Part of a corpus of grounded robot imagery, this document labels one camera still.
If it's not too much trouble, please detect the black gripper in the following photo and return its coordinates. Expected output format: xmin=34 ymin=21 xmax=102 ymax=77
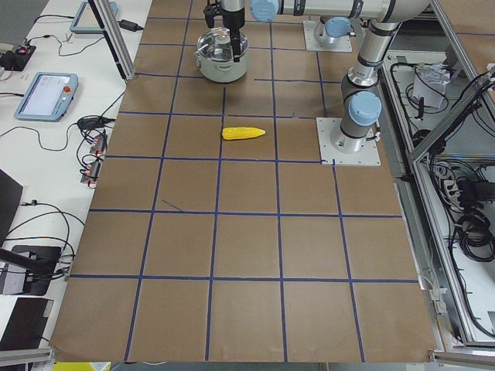
xmin=203 ymin=0 xmax=244 ymax=63

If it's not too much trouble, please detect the glass pot lid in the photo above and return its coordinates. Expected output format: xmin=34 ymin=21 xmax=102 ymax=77
xmin=196 ymin=27 xmax=234 ymax=63

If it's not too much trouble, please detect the yellow corn cob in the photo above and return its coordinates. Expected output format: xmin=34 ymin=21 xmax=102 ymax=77
xmin=221 ymin=127 xmax=266 ymax=141

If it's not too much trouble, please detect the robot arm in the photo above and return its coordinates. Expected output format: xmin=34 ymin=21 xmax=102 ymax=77
xmin=250 ymin=1 xmax=429 ymax=154
xmin=203 ymin=1 xmax=350 ymax=63

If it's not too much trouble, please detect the white electric cooking pot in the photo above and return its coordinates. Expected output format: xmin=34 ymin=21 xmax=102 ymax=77
xmin=193 ymin=33 xmax=248 ymax=83

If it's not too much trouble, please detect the black power adapter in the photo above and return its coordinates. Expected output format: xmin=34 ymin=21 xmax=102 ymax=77
xmin=118 ymin=19 xmax=144 ymax=32

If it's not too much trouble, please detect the blue teach pendant far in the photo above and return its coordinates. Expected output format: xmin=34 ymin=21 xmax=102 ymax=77
xmin=70 ymin=1 xmax=102 ymax=35

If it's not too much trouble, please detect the blue teach pendant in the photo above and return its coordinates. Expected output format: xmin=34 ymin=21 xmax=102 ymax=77
xmin=70 ymin=1 xmax=102 ymax=35
xmin=14 ymin=72 xmax=79 ymax=122

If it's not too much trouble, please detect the small circuit board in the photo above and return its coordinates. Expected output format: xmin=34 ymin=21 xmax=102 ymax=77
xmin=90 ymin=133 xmax=107 ymax=155
xmin=80 ymin=161 xmax=102 ymax=185

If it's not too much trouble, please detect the blue teach pendant near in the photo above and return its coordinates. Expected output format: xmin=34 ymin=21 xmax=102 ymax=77
xmin=14 ymin=72 xmax=79 ymax=122

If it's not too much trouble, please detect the brown paper table cover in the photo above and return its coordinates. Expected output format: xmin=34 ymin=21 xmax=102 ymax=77
xmin=50 ymin=1 xmax=435 ymax=362

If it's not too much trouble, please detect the black box device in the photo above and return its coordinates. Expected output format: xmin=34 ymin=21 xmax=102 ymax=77
xmin=1 ymin=298 xmax=53 ymax=351

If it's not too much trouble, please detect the aluminium frame post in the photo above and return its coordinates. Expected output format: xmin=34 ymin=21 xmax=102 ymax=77
xmin=88 ymin=0 xmax=135 ymax=81

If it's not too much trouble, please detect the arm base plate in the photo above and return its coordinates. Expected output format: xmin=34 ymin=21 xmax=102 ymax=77
xmin=303 ymin=17 xmax=352 ymax=53
xmin=316 ymin=117 xmax=381 ymax=166

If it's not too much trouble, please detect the black camera stand base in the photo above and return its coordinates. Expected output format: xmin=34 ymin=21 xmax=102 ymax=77
xmin=1 ymin=245 xmax=61 ymax=296

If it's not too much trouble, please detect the black cable bundle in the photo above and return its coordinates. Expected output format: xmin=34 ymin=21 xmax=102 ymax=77
xmin=448 ymin=208 xmax=494 ymax=264

